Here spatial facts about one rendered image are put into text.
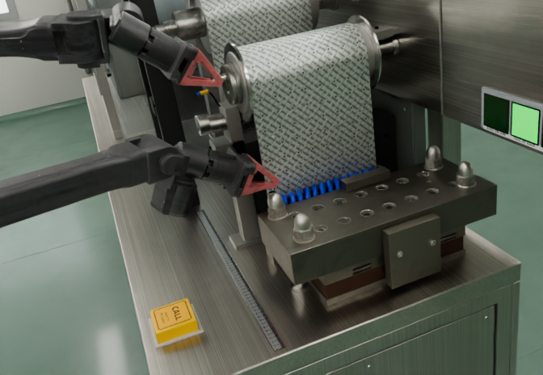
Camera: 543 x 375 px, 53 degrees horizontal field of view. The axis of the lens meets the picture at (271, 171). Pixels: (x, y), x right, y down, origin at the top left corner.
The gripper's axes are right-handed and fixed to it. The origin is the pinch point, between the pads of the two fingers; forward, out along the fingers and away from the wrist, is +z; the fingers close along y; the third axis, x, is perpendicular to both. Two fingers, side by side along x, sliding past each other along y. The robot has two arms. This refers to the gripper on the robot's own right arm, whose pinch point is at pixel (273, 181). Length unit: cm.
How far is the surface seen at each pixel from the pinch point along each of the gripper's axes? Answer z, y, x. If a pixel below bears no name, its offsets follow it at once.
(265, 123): -6.0, 0.3, 10.3
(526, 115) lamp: 19.3, 30.3, 27.1
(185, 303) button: -11.9, 8.1, -23.3
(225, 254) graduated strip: -1.1, -6.9, -19.6
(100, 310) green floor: 10, -139, -118
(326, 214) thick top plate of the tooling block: 6.0, 11.6, -0.4
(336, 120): 7.7, 0.3, 14.7
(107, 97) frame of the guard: -19, -102, -12
